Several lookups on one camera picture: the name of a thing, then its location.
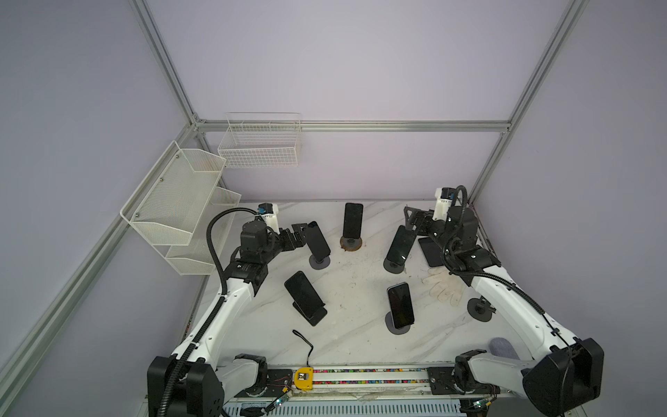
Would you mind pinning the black phone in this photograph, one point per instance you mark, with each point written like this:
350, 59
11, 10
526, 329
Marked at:
352, 222
316, 241
431, 252
401, 245
401, 306
303, 293

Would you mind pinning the white mesh two-tier shelf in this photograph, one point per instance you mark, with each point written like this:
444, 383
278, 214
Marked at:
172, 207

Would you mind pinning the grey stand front centre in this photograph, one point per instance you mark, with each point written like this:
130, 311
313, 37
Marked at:
389, 322

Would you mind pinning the grey stand centre right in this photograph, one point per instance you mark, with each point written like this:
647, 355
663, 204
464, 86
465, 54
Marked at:
393, 267

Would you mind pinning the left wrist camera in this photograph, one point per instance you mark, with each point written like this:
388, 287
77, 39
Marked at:
269, 213

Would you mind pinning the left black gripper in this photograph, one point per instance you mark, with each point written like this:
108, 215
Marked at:
299, 238

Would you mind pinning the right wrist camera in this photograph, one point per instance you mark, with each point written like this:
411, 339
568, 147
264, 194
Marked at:
445, 198

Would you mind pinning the grey oval pad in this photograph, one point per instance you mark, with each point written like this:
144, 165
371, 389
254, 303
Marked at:
501, 347

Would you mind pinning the yellow tape measure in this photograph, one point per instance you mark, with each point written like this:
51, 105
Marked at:
304, 376

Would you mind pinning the grey round stand back left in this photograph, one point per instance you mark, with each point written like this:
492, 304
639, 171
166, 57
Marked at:
319, 264

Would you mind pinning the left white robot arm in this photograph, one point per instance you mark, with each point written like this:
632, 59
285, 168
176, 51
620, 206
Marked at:
240, 284

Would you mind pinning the black folding phone stand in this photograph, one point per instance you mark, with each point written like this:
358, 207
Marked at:
313, 320

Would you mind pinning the brown round phone stand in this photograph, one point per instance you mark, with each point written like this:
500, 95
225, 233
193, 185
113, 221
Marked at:
351, 244

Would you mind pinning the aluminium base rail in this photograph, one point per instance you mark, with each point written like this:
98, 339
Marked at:
359, 383

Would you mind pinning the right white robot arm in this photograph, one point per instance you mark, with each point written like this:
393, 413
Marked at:
564, 371

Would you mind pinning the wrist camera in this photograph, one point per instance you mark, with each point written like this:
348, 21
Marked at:
269, 213
445, 198

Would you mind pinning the white wire basket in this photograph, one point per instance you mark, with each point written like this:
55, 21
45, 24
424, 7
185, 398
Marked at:
257, 140

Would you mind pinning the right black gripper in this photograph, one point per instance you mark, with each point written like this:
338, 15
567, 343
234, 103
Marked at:
419, 221

